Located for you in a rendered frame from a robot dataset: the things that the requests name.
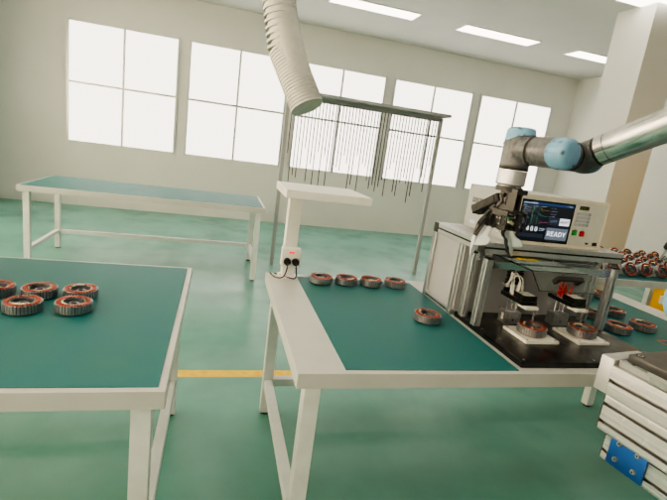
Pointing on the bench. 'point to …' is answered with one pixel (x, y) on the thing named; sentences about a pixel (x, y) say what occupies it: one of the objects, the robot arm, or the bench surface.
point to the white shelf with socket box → (290, 256)
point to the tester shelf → (527, 247)
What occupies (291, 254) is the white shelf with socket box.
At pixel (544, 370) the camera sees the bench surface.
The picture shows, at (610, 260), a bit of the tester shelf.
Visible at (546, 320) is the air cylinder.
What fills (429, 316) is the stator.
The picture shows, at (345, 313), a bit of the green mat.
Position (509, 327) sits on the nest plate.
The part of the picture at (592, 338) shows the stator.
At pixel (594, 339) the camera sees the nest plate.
